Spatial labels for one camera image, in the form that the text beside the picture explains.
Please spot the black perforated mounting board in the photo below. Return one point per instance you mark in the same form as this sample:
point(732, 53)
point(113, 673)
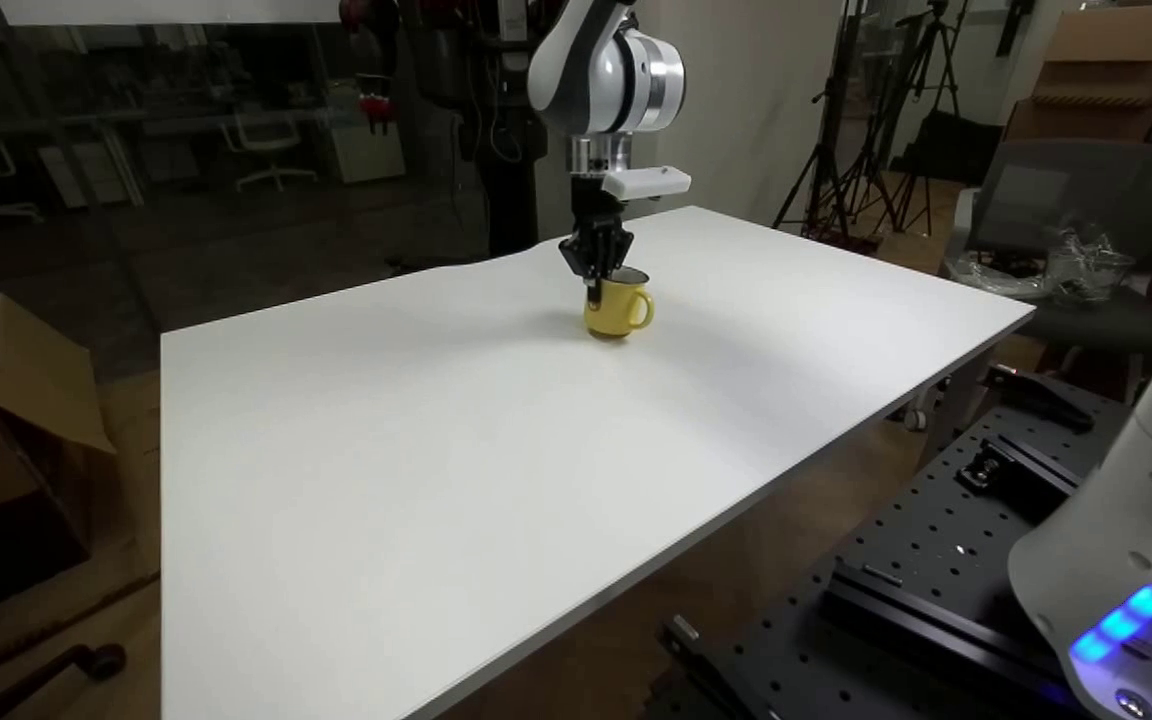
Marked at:
point(923, 562)

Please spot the yellow enamel mug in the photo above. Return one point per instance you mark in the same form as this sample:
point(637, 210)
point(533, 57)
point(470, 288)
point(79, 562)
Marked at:
point(617, 315)

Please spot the large open cardboard box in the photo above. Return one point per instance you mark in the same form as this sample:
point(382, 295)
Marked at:
point(2, 426)

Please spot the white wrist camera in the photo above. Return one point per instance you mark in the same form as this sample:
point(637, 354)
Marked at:
point(650, 183)

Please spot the clear plastic bag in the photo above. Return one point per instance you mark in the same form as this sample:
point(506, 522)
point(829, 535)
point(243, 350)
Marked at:
point(1039, 266)

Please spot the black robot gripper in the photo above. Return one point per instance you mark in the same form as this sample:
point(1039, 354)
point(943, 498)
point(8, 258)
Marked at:
point(597, 233)

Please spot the black floor caster bar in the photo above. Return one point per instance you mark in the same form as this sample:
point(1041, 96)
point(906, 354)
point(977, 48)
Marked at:
point(60, 670)

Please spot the black tripod stand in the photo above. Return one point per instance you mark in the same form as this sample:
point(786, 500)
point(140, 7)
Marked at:
point(869, 123)

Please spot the black office chair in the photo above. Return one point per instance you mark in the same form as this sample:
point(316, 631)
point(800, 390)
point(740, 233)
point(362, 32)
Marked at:
point(1070, 203)

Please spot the brown cardboard box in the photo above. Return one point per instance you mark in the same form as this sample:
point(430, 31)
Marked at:
point(1109, 74)

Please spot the white office chair behind glass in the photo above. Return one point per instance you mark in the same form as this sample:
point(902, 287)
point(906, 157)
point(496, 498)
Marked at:
point(264, 145)

